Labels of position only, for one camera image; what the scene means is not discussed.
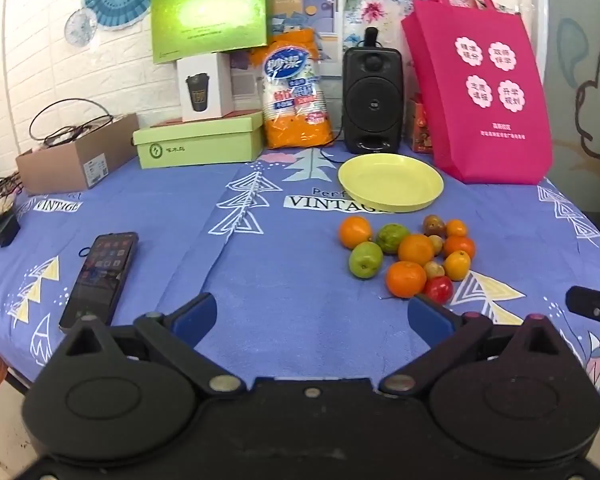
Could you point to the yellow plate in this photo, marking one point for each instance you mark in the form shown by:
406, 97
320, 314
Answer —
390, 180

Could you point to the open cardboard box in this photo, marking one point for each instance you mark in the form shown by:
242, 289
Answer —
75, 165

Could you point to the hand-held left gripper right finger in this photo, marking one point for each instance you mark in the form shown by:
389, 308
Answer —
430, 317

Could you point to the black smartphone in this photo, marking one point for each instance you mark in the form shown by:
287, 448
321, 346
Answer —
100, 280

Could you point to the large shiny green box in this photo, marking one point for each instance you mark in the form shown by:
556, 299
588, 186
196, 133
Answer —
210, 12

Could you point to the small orange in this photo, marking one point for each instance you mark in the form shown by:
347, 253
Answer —
459, 246
456, 228

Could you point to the orange paper cup pack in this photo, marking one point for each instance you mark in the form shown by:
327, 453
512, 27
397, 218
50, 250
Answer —
292, 90

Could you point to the black speaker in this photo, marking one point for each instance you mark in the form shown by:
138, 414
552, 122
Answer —
372, 100

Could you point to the blue printed tablecloth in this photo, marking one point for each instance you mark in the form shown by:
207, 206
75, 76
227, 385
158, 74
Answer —
280, 260

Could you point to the light green shoe box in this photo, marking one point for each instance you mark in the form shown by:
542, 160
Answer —
200, 145

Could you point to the small black adapter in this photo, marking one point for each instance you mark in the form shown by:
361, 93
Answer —
7, 232

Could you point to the small brown fruit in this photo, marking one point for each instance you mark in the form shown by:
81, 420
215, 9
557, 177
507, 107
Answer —
434, 223

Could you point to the pink tote bag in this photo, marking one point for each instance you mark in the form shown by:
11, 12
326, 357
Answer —
475, 85

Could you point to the green fruit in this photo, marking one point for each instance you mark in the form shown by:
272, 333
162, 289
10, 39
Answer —
392, 237
365, 260

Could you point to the red juice carton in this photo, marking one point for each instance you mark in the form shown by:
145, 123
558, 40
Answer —
420, 125

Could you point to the white cup box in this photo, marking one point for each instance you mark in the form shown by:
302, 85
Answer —
205, 87

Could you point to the small red fruit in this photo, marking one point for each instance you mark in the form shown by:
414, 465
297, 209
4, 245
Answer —
438, 289

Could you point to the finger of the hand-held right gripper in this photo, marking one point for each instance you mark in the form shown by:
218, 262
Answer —
592, 301

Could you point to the small yellowish fruit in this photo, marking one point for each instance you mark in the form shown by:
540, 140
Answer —
437, 245
434, 269

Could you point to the small blue paper fan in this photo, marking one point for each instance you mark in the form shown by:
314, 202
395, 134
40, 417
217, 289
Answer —
82, 27

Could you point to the purple printed box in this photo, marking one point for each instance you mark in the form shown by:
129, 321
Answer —
300, 7

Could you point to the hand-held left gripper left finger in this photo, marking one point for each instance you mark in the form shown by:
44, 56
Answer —
196, 317

